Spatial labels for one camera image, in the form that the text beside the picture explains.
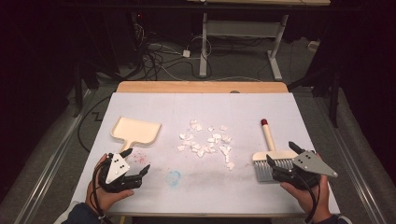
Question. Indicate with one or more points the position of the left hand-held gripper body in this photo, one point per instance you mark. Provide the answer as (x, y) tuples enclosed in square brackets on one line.
[(116, 168)]

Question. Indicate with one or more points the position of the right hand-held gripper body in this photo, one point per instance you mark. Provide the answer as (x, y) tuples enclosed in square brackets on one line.
[(311, 163)]

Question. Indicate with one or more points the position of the cream dustpan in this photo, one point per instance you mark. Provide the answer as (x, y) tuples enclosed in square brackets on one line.
[(137, 132)]

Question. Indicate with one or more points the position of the cream brush with red tip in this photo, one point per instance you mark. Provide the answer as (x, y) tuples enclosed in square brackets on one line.
[(270, 137)]

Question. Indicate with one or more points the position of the pile of white paper scraps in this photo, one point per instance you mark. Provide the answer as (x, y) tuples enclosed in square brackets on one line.
[(202, 146)]

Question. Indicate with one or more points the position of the person's left hand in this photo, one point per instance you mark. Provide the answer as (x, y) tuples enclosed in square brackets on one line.
[(107, 197)]

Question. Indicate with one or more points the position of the person's right hand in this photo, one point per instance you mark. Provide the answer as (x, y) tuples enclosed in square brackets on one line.
[(306, 199)]

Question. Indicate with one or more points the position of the black stand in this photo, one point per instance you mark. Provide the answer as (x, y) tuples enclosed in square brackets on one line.
[(333, 93), (77, 90)]

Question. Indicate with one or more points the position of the white table sheet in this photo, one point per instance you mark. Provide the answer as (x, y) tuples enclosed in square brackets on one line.
[(202, 107)]

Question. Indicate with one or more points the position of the wooden table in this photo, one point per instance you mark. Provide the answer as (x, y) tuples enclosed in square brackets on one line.
[(202, 87)]

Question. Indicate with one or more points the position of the white power adapter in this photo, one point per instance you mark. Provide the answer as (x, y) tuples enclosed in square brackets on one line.
[(186, 53)]

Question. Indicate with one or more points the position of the metal floor rail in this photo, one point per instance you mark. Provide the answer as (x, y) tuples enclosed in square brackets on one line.
[(53, 161), (351, 161)]

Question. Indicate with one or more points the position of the white desk frame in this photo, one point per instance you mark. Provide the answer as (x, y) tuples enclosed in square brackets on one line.
[(239, 29)]

